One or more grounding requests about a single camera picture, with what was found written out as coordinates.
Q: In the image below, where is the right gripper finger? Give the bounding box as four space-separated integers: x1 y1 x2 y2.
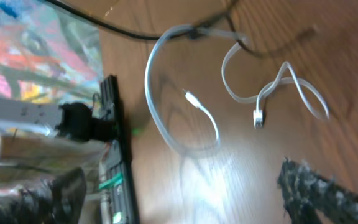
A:
277 157 358 223

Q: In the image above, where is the white usb cable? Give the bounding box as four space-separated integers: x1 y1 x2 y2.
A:
144 24 331 156

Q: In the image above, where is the black usb cable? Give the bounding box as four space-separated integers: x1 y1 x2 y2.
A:
44 0 319 60

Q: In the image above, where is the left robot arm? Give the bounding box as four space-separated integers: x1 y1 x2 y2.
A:
0 98 117 142

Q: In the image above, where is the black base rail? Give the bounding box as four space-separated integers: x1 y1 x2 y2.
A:
99 75 140 224

